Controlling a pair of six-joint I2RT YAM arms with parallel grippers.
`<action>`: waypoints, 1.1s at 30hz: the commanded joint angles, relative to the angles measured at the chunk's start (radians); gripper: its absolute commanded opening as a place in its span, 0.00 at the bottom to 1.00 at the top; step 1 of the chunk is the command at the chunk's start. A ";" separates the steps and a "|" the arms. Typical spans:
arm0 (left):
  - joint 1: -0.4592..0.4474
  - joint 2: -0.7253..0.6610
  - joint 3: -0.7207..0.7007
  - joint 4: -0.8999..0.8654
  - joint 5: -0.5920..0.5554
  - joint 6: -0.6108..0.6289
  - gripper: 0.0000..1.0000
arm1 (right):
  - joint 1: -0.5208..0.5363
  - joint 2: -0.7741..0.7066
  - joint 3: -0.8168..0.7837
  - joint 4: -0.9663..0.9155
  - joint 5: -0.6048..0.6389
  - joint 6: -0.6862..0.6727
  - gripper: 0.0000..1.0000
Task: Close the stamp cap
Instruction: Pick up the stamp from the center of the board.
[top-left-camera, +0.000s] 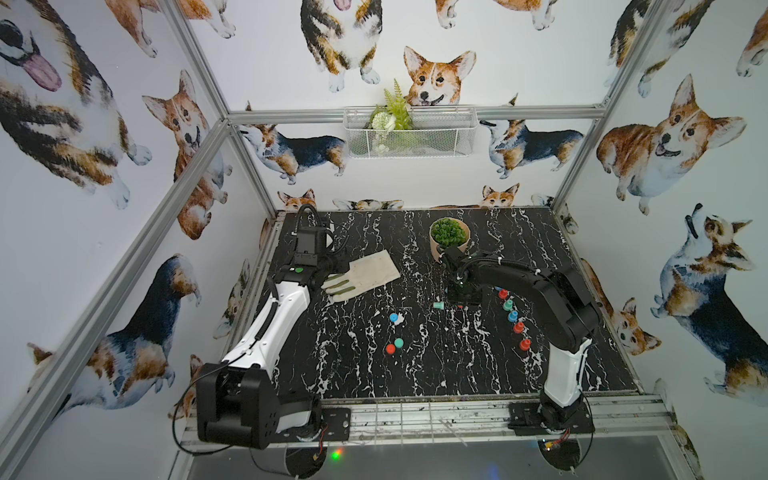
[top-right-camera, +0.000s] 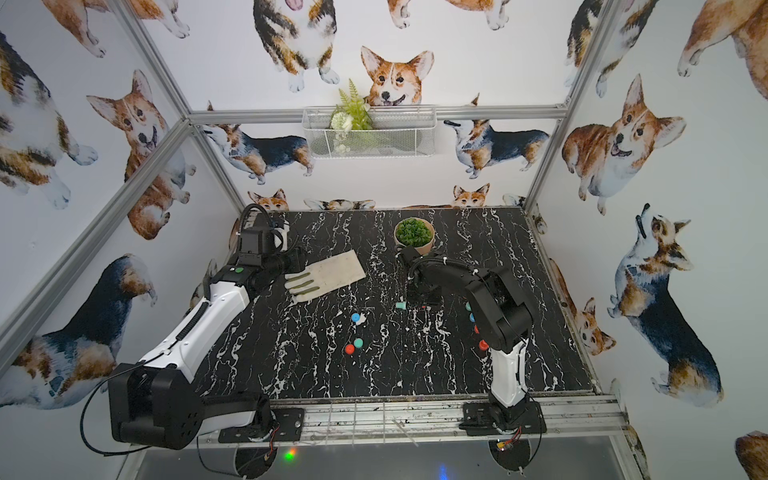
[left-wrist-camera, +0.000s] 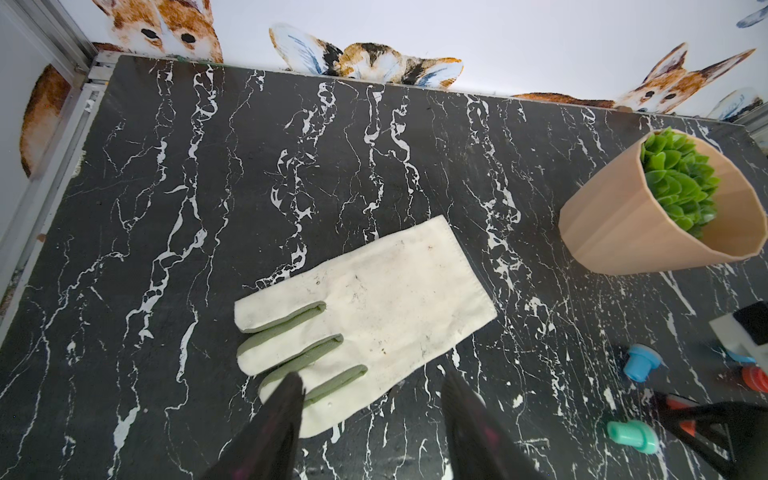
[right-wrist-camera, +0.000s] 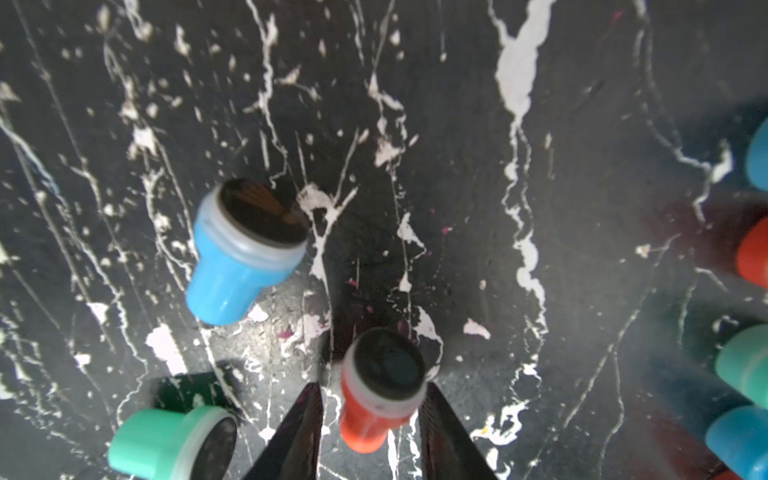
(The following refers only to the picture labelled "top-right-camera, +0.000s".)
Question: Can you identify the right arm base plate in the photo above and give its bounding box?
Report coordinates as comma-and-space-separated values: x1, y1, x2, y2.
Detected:
458, 400, 547, 436

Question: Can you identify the fern and white flower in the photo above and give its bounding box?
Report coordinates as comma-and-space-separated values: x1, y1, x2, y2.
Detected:
329, 80, 373, 154

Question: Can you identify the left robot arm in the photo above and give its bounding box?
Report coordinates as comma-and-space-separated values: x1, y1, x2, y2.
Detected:
107, 203, 306, 450

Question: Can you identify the white wire basket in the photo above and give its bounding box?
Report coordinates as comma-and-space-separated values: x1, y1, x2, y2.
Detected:
302, 106, 437, 159

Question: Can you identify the potted green plant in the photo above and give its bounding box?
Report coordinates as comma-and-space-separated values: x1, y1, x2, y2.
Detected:
394, 217, 435, 256

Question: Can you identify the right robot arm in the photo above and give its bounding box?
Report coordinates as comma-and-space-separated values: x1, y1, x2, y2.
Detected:
396, 247, 539, 409

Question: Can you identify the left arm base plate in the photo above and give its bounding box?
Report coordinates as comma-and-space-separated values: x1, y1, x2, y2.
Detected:
218, 408, 305, 444

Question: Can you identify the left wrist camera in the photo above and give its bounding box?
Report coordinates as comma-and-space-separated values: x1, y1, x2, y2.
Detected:
237, 222, 290, 255

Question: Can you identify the beige paper sheet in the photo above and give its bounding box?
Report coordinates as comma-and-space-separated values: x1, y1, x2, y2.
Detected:
284, 250, 366, 303

